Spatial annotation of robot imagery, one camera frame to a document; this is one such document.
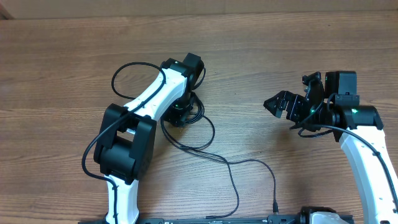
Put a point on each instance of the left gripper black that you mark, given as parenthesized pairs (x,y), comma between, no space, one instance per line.
(178,117)

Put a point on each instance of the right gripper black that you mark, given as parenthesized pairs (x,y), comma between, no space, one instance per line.
(295,102)

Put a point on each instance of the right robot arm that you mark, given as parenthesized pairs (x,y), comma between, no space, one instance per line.
(331,105)

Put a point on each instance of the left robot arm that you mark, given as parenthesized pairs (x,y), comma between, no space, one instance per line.
(125,144)

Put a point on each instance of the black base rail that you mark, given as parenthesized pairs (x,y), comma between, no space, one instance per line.
(306,215)

